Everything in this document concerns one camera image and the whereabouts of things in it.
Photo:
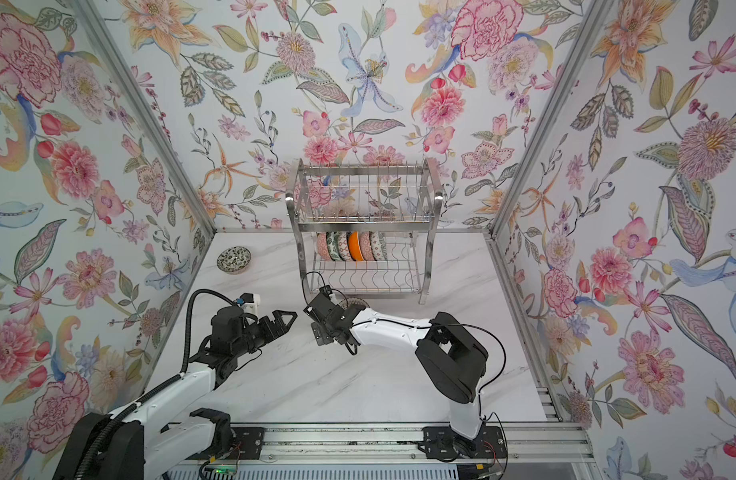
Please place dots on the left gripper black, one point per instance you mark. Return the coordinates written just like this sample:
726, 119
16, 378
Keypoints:
272, 332

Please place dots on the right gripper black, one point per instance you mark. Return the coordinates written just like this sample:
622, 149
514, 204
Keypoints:
323, 336

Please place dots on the black white floral bowl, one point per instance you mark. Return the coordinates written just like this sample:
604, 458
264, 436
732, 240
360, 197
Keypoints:
366, 246

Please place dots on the dark floral patterned bowl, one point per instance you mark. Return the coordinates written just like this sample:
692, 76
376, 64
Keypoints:
234, 260

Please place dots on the green leaf patterned bowl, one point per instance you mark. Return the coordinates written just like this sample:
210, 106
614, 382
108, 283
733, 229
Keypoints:
332, 245

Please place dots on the pink bowl dark floral inside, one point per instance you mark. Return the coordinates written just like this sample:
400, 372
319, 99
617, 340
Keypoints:
322, 247

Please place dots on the green geometric patterned bowl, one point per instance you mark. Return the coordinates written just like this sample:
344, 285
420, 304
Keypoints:
379, 246

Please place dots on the stainless steel dish rack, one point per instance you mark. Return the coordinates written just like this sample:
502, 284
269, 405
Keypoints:
404, 201

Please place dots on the brown white patterned bowl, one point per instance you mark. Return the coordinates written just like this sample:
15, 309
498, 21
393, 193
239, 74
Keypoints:
354, 302

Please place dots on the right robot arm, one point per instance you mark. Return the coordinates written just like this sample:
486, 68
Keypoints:
454, 360

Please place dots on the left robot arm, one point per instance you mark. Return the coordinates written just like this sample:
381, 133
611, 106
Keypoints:
150, 435

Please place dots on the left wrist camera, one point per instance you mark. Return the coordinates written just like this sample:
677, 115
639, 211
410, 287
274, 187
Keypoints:
249, 303

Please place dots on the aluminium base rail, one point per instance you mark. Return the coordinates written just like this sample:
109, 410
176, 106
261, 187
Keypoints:
498, 444

